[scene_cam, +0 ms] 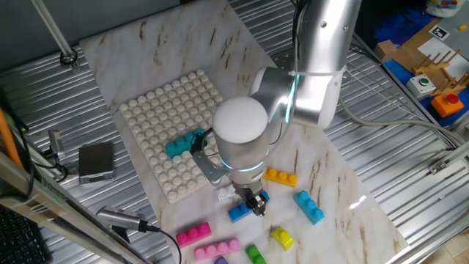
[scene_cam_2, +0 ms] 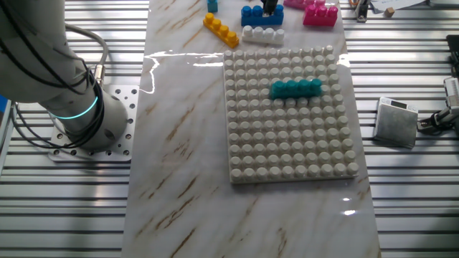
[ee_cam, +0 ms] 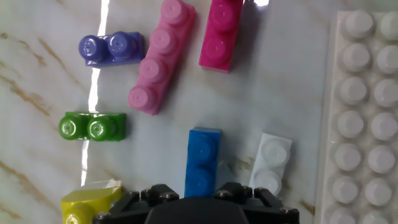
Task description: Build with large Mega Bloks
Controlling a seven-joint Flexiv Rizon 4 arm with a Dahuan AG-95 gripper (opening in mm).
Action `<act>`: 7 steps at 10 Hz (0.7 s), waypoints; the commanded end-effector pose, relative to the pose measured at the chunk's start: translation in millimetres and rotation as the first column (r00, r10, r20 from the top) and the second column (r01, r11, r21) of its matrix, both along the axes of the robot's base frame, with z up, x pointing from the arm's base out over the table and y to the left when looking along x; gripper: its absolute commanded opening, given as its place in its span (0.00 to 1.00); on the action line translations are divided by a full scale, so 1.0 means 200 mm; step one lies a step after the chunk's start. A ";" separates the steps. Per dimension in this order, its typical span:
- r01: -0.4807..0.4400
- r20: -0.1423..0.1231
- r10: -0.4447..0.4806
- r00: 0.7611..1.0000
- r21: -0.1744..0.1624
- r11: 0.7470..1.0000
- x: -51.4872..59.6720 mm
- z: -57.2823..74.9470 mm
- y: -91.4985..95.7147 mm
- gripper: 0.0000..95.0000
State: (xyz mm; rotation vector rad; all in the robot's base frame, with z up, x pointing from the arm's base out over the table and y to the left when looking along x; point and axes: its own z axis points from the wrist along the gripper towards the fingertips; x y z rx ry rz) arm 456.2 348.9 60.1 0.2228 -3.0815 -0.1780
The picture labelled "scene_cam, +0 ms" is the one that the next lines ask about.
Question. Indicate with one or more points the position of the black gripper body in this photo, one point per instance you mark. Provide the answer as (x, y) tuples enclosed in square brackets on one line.
[(249, 188)]

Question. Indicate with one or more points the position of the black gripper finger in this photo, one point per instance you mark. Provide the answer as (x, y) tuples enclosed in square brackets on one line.
[(262, 206), (250, 204)]

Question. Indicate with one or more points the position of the blue four-stud block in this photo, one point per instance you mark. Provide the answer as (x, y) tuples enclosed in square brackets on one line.
[(238, 212)]

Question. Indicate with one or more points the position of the teal four-stud block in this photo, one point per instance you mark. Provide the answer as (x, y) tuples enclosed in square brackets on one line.
[(179, 144)]

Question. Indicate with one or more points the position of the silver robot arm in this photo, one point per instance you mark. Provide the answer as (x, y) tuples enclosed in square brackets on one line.
[(322, 44)]

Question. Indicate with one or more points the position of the white four-stud block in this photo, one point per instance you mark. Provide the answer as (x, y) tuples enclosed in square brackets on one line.
[(225, 192)]

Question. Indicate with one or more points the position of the orange-yellow four-stud block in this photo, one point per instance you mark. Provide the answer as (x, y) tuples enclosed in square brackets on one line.
[(282, 176)]

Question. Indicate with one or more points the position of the yellow two-stud block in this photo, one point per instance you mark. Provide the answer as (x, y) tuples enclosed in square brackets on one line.
[(283, 239)]

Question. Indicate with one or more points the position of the light blue three-stud block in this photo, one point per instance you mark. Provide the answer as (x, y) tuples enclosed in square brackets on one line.
[(309, 209)]

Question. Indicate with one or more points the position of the green two-stud block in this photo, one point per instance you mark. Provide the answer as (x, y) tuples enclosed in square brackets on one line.
[(255, 255)]

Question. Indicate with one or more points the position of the light pink four-stud block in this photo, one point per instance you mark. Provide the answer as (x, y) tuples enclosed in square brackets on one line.
[(216, 251)]

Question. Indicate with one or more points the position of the purple two-stud block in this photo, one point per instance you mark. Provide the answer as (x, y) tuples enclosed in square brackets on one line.
[(221, 261)]

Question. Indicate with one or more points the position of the magenta three-stud block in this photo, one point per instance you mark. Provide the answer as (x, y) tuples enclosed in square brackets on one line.
[(194, 235)]

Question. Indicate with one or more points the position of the white marble board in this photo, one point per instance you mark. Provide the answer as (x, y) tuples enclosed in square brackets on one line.
[(329, 183)]

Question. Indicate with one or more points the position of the white studded baseplate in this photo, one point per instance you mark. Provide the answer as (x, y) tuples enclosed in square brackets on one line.
[(165, 110)]

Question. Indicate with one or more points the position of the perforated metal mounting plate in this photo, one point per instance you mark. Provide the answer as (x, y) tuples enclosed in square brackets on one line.
[(284, 58)]

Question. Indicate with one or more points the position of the silver digital scale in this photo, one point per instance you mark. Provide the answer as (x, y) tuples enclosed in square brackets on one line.
[(96, 161)]

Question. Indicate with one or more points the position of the small cardboard box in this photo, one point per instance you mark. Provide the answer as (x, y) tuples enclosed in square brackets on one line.
[(384, 51)]

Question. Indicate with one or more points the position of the white green-button box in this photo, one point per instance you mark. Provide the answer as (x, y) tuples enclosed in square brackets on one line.
[(419, 88)]

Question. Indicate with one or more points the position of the brown cardboard sheet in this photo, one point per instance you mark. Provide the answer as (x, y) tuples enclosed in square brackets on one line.
[(406, 55)]

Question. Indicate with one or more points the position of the orange emergency stop box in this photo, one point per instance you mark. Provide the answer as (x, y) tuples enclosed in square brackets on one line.
[(445, 106)]

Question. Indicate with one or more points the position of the wooden peg rack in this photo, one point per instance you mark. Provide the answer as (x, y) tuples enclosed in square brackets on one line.
[(427, 67)]

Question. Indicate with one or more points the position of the white paper sheet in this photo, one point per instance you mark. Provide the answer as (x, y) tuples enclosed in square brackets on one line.
[(432, 47)]

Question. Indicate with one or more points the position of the black keyboard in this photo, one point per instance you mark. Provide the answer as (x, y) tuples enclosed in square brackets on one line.
[(18, 242)]

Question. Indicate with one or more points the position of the black-white fiducial tag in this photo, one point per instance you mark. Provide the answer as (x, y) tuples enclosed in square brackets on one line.
[(439, 32)]

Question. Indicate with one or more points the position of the metal stand pole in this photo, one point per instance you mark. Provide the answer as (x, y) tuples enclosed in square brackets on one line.
[(55, 31)]

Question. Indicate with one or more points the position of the grey board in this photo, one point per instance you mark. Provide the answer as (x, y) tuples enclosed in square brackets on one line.
[(456, 44)]

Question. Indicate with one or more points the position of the clear container of bricks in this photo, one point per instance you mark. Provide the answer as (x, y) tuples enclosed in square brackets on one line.
[(443, 7)]

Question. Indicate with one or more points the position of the small yellow brick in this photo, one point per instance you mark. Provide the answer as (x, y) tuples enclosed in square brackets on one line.
[(462, 27)]

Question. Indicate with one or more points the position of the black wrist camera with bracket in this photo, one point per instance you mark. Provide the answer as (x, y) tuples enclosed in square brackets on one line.
[(207, 165)]

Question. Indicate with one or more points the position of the large silver camera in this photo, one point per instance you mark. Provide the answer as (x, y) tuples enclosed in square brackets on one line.
[(121, 218)]

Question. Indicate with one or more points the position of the aluminium corner bracket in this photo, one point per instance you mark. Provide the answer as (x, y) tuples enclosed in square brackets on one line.
[(438, 166)]

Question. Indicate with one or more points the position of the black camera clamp mount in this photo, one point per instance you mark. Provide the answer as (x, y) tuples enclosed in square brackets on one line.
[(60, 170)]

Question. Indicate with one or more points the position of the small silver camera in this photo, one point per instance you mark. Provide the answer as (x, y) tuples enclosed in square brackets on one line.
[(56, 143)]

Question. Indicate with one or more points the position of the aluminium frame bar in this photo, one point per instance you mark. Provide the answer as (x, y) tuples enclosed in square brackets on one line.
[(36, 198)]

